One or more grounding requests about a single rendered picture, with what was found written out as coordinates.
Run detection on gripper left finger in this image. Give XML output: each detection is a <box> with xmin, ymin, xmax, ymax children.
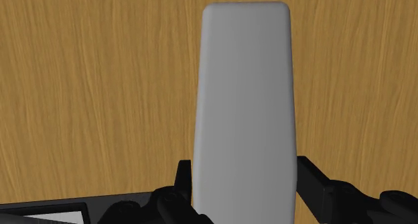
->
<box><xmin>97</xmin><ymin>159</ymin><xmax>215</xmax><ymax>224</ymax></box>

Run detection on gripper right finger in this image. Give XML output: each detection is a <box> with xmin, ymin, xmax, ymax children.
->
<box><xmin>295</xmin><ymin>155</ymin><xmax>418</xmax><ymax>224</ymax></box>

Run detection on grey rounded slab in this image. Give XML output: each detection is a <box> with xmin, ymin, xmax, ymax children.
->
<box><xmin>191</xmin><ymin>1</ymin><xmax>298</xmax><ymax>224</ymax></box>

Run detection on black tablet with pale screen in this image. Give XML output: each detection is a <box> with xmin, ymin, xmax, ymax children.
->
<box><xmin>0</xmin><ymin>191</ymin><xmax>155</xmax><ymax>224</ymax></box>

